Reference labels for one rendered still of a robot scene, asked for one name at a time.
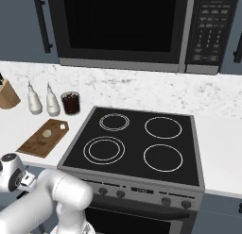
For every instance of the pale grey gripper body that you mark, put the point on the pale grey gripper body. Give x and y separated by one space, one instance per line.
28 180

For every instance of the dark brown glass jar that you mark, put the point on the dark brown glass jar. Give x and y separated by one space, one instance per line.
70 103

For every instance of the dark oven knob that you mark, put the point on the dark oven knob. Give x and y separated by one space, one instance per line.
186 204
102 191
166 201
120 194

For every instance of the black hob with steel oven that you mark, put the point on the black hob with steel oven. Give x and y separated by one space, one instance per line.
135 143

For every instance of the black microwave door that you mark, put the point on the black microwave door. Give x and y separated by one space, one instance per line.
119 24

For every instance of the wooden knife block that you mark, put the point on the wooden knife block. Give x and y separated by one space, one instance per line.
7 96

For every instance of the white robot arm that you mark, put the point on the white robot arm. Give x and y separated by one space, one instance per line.
47 193

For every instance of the black and steel microwave oven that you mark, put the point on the black and steel microwave oven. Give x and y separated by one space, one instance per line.
189 30

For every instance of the wooden cutting board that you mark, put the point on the wooden cutting board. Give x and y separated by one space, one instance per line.
38 143

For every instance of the white pointed bottle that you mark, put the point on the white pointed bottle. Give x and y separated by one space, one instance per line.
52 104
34 102

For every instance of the black oven door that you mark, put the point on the black oven door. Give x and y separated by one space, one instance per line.
132 222

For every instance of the grey-blue wall cupboard door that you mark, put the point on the grey-blue wall cupboard door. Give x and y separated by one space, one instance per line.
231 55
19 27

